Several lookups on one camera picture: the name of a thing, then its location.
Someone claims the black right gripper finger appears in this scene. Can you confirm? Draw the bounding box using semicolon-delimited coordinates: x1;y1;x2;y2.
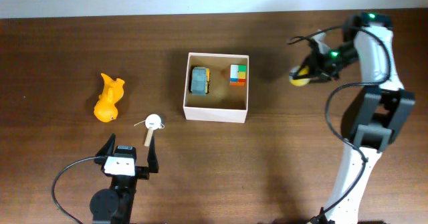
309;76;336;84
289;58;316;78

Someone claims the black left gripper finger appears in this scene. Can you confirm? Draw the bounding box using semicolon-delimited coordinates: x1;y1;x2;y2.
96;134;116;156
147;136;159;173

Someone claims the yellow grey ball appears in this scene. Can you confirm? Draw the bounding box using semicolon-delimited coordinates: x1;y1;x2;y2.
289;66;310;87

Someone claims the white wooden paddle toy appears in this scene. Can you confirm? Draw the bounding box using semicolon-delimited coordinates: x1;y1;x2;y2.
134;114;165;147

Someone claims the orange rubber fish toy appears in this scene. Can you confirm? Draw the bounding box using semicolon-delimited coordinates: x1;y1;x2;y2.
94;73;125;122

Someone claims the colourful puzzle cube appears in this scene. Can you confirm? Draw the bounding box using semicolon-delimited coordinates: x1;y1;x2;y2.
229;64;247;86

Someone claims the yellow grey toy truck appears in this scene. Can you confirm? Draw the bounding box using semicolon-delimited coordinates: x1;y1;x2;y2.
190;67;211;96

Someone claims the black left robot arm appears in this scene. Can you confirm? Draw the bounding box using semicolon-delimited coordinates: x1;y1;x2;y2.
90;134;159;223

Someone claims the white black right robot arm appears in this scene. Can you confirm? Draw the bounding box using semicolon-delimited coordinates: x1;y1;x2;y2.
288;12;415;223

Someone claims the pink cardboard box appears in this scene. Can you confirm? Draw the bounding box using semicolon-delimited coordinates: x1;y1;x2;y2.
183;52;249;123

